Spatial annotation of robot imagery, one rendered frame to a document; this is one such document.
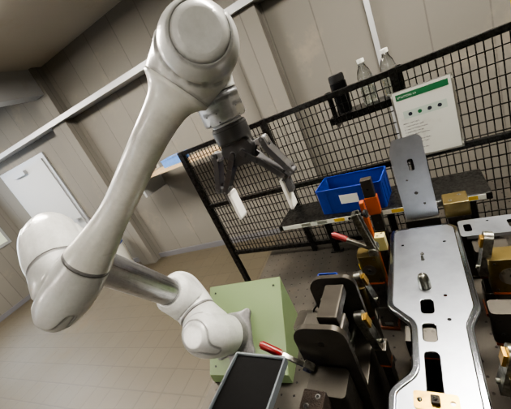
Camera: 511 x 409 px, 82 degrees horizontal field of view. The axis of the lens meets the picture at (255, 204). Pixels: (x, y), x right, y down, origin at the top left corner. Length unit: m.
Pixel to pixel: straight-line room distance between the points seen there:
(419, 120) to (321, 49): 1.75
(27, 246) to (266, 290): 0.85
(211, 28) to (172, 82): 0.09
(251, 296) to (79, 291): 0.79
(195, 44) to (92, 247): 0.45
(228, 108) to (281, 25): 2.58
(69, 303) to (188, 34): 0.56
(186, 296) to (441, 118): 1.26
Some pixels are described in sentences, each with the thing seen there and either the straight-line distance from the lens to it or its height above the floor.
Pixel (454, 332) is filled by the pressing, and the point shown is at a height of 1.00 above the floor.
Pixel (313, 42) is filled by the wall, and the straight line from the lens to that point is 3.07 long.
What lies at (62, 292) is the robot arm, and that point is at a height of 1.51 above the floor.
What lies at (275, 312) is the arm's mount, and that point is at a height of 0.89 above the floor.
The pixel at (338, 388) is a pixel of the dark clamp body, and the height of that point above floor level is 1.08.
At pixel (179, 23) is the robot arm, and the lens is 0.40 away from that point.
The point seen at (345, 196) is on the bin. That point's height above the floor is 1.11.
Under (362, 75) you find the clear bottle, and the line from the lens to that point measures 1.52.
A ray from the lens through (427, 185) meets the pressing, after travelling 1.29.
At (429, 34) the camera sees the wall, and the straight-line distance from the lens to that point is 3.07.
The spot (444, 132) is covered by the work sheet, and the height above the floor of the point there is 1.23.
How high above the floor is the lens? 1.70
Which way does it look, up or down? 20 degrees down
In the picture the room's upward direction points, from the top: 25 degrees counter-clockwise
